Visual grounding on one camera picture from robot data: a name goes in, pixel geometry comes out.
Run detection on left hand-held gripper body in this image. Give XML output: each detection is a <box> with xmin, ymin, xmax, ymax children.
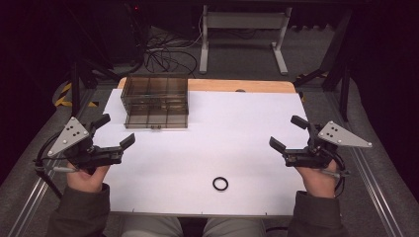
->
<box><xmin>47</xmin><ymin>117</ymin><xmax>125</xmax><ymax>176</ymax></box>

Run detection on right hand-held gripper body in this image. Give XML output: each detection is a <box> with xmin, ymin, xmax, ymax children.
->
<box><xmin>283</xmin><ymin>120</ymin><xmax>374</xmax><ymax>170</ymax></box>

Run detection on transparent brown drawer box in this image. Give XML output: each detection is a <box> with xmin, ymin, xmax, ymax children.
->
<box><xmin>120</xmin><ymin>74</ymin><xmax>190</xmax><ymax>130</ymax></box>

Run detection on black rubber ring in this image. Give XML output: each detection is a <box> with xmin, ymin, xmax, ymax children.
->
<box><xmin>211</xmin><ymin>176</ymin><xmax>229</xmax><ymax>193</ymax></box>

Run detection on person's left hand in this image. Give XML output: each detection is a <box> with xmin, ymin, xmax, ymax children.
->
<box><xmin>66</xmin><ymin>163</ymin><xmax>111</xmax><ymax>194</ymax></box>

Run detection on person's right hand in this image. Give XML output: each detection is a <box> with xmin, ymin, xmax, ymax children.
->
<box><xmin>294</xmin><ymin>160</ymin><xmax>339</xmax><ymax>199</ymax></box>

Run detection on black tripod stand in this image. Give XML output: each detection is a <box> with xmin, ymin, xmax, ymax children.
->
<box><xmin>67</xmin><ymin>57</ymin><xmax>124</xmax><ymax>117</ymax></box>

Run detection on black metal stand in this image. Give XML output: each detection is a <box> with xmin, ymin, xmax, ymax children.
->
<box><xmin>293</xmin><ymin>9</ymin><xmax>353</xmax><ymax>123</ymax></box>

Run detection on white paper sheet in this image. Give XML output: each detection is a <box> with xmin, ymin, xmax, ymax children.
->
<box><xmin>93</xmin><ymin>88</ymin><xmax>313</xmax><ymax>217</ymax></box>

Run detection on person's legs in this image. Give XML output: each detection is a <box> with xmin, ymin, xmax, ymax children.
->
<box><xmin>121</xmin><ymin>215</ymin><xmax>267</xmax><ymax>237</ymax></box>

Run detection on left hand-held gripper cable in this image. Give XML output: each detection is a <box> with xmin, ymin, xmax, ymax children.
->
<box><xmin>33</xmin><ymin>131</ymin><xmax>81</xmax><ymax>199</ymax></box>

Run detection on hand-held gripper cable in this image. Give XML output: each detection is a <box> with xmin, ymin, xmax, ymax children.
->
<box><xmin>320</xmin><ymin>149</ymin><xmax>352</xmax><ymax>198</ymax></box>
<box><xmin>33</xmin><ymin>131</ymin><xmax>81</xmax><ymax>199</ymax></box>

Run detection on right hand-held gripper cable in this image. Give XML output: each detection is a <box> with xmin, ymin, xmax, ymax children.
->
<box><xmin>320</xmin><ymin>149</ymin><xmax>352</xmax><ymax>198</ymax></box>

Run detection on aluminium rail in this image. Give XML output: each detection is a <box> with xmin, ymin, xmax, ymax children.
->
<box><xmin>6</xmin><ymin>88</ymin><xmax>97</xmax><ymax>237</ymax></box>
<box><xmin>324</xmin><ymin>92</ymin><xmax>398</xmax><ymax>237</ymax></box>

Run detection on tangle of floor cables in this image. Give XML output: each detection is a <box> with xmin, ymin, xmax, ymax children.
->
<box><xmin>143</xmin><ymin>28</ymin><xmax>203</xmax><ymax>76</ymax></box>

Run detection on white metal desk frame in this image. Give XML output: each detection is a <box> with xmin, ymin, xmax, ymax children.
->
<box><xmin>199</xmin><ymin>4</ymin><xmax>293</xmax><ymax>76</ymax></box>

